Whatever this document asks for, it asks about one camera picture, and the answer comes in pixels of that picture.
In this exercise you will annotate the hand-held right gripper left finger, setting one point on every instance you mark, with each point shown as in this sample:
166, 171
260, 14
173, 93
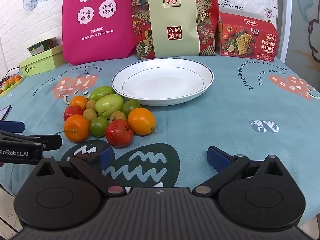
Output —
108, 156

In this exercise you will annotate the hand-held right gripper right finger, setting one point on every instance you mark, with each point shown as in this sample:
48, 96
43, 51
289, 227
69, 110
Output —
218, 158

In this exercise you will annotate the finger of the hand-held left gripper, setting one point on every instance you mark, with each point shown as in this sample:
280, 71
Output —
51, 141
12, 126

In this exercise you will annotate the green lime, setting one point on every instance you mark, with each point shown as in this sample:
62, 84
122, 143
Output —
130, 106
98, 126

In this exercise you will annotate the brown longan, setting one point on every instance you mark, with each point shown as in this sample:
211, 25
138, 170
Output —
117, 117
89, 115
90, 104

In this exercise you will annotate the white plate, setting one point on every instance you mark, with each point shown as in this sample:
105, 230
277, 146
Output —
162, 82

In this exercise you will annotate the tray of small fruits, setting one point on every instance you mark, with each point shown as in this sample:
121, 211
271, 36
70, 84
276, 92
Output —
10, 83

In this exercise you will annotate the black phone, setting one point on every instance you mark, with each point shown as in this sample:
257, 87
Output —
4, 112

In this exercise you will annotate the red pomegranate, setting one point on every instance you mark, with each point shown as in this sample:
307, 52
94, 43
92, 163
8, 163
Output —
72, 112
119, 133

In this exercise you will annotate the orange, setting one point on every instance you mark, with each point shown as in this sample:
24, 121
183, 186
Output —
141, 120
78, 102
76, 128

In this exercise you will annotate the teal printed tablecloth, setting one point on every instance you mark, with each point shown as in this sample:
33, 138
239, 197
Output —
225, 120

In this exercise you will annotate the large green mango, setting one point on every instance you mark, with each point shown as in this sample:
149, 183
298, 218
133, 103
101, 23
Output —
109, 106

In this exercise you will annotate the small green mango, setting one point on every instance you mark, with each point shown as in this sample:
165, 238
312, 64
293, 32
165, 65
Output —
101, 91

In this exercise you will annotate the light green box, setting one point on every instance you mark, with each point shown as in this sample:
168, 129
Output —
41, 63

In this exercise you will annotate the green tin bowl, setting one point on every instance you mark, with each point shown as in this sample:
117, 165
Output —
41, 46

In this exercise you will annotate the pink paper bag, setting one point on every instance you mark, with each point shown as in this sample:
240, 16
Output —
97, 40

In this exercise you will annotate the red cracker box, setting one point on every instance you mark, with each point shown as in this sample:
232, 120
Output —
246, 41

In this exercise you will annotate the red and green paper bag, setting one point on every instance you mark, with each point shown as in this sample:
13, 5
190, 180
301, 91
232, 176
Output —
175, 25

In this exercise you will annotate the white door frame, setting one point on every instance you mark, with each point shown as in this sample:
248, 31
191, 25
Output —
283, 17

